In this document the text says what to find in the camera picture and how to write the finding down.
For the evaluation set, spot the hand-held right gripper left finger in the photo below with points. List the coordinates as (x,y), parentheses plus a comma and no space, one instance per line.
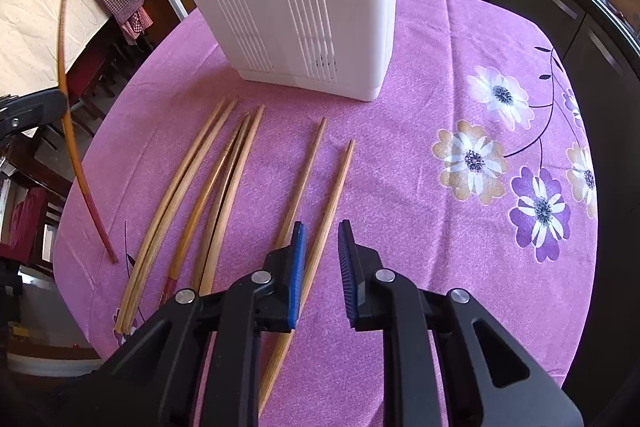
(298,257)

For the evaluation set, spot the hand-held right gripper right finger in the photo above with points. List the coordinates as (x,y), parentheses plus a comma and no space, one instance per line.
(346,267)

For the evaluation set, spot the purple floral tablecloth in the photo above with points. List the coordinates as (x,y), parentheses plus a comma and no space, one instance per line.
(400,257)

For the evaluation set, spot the wooden chair with red cushion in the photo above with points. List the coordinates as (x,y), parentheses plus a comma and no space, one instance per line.
(22,227)
(92,77)

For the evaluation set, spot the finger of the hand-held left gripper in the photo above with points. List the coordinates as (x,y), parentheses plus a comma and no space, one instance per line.
(35,109)

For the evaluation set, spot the dark kitchen cabinet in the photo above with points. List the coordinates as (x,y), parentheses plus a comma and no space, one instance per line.
(575,37)

